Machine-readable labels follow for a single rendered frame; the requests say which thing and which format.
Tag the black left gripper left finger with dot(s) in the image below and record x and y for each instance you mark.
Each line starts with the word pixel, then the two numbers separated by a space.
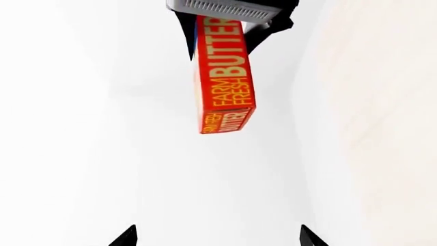
pixel 127 238

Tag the grey vented camera box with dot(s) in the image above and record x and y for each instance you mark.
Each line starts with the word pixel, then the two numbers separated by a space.
pixel 222 9

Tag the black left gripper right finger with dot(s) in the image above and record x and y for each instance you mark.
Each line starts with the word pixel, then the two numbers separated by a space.
pixel 309 238

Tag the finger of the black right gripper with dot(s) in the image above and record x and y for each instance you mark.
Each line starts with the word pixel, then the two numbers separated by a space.
pixel 269 27
pixel 187 33

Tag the red butter box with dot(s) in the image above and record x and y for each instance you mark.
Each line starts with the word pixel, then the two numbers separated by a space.
pixel 223 82

